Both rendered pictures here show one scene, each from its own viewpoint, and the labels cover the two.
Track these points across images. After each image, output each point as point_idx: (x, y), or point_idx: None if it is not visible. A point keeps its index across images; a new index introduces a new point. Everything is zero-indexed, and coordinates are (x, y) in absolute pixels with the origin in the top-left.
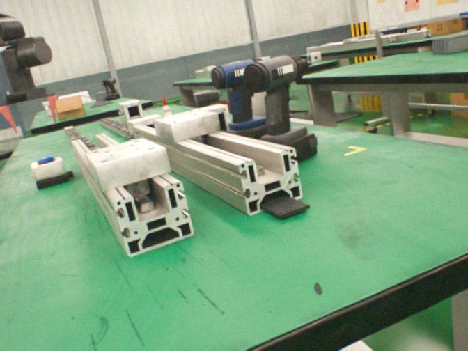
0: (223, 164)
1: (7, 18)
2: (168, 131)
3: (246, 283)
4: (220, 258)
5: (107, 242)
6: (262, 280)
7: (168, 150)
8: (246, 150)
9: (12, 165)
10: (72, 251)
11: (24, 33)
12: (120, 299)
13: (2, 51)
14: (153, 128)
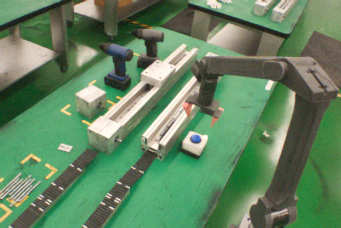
0: (193, 54)
1: (212, 55)
2: (173, 71)
3: (220, 54)
4: None
5: (223, 80)
6: (217, 53)
7: (165, 86)
8: (177, 55)
9: None
10: (232, 83)
11: (198, 66)
12: None
13: (217, 78)
14: (139, 102)
